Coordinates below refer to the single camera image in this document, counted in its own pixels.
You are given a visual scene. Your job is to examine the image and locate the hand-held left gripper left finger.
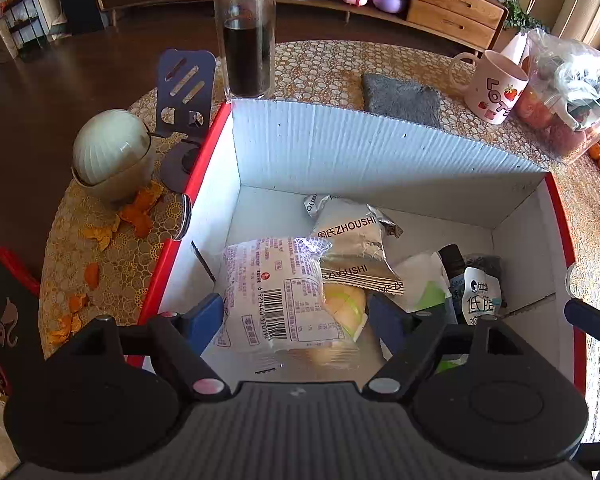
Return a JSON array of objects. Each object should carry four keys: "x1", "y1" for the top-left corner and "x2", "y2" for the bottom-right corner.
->
[{"x1": 82, "y1": 292, "x2": 231, "y2": 403}]

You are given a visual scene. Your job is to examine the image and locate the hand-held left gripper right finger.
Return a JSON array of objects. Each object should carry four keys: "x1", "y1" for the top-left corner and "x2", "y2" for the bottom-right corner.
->
[{"x1": 361, "y1": 292, "x2": 513, "y2": 403}]

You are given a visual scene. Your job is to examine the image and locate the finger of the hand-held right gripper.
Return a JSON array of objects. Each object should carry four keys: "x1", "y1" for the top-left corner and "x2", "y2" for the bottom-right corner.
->
[{"x1": 564, "y1": 299, "x2": 600, "y2": 351}]

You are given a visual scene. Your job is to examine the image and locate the white green snack packet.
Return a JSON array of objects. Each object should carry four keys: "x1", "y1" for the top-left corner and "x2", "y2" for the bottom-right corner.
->
[{"x1": 392, "y1": 251, "x2": 468, "y2": 376}]

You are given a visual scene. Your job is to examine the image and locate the clear bread packet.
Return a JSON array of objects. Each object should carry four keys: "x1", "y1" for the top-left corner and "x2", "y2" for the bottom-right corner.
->
[{"x1": 215, "y1": 236, "x2": 368, "y2": 376}]

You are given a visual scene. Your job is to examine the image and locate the white chicken breast packet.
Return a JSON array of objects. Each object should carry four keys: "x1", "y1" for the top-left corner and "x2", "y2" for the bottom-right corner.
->
[{"x1": 450, "y1": 266, "x2": 503, "y2": 328}]

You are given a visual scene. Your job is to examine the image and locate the silver foil snack packet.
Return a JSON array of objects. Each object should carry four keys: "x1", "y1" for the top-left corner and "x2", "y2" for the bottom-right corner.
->
[{"x1": 304, "y1": 194, "x2": 406, "y2": 297}]

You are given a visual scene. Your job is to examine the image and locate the clear packet of dark tea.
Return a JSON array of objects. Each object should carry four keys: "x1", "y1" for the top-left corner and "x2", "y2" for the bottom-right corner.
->
[{"x1": 462, "y1": 255, "x2": 503, "y2": 281}]

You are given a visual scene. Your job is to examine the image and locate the red cardboard box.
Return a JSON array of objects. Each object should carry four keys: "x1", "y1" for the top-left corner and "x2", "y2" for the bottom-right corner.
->
[{"x1": 125, "y1": 99, "x2": 588, "y2": 411}]

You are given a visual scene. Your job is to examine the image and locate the pale green round desktop bin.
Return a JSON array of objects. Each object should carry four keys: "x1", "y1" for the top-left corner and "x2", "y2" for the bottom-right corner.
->
[{"x1": 71, "y1": 109, "x2": 157, "y2": 204}]

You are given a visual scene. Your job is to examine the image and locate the floral lace covered desktop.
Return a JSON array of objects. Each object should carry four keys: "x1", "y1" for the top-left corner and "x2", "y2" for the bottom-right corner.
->
[{"x1": 39, "y1": 40, "x2": 600, "y2": 441}]

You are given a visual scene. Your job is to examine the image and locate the scattered orange peel pieces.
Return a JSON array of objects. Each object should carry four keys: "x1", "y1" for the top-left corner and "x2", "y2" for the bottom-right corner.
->
[{"x1": 47, "y1": 182, "x2": 166, "y2": 346}]

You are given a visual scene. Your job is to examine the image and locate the red fruit in foam net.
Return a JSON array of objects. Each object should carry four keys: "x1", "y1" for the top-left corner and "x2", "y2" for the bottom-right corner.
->
[
  {"x1": 545, "y1": 120, "x2": 588, "y2": 158},
  {"x1": 515, "y1": 85, "x2": 556, "y2": 128}
]

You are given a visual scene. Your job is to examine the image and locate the black red cat-print chair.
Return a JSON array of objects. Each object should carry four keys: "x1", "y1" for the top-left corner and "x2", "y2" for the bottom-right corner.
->
[{"x1": 0, "y1": 247, "x2": 48, "y2": 401}]

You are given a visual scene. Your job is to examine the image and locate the black metal phone stand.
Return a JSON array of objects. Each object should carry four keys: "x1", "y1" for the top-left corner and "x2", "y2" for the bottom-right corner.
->
[{"x1": 152, "y1": 49, "x2": 217, "y2": 193}]

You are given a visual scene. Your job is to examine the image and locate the grey cloth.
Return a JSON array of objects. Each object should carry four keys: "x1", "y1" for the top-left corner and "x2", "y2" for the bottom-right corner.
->
[{"x1": 361, "y1": 73, "x2": 443, "y2": 129}]

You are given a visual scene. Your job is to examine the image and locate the clear plastic bag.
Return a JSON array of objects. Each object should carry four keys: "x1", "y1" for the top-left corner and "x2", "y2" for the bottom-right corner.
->
[{"x1": 517, "y1": 27, "x2": 600, "y2": 163}]

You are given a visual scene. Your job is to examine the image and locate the pink strawberry print mug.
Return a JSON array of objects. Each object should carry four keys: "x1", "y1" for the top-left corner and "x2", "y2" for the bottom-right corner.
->
[{"x1": 448, "y1": 50, "x2": 530, "y2": 126}]

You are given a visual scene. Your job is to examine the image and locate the glass jar with dark liquid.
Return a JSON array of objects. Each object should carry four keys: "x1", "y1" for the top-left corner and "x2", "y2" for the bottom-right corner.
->
[{"x1": 212, "y1": 0, "x2": 277, "y2": 100}]

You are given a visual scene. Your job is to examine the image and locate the wooden tv cabinet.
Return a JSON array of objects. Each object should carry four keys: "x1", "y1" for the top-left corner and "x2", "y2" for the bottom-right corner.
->
[{"x1": 95, "y1": 0, "x2": 508, "y2": 53}]

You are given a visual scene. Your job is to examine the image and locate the brown cardboard carton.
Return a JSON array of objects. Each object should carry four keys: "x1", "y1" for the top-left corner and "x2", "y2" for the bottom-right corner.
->
[{"x1": 0, "y1": 17, "x2": 20, "y2": 63}]

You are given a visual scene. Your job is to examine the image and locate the black metal rack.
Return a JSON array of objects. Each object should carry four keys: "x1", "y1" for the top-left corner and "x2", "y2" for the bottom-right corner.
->
[{"x1": 0, "y1": 0, "x2": 48, "y2": 51}]

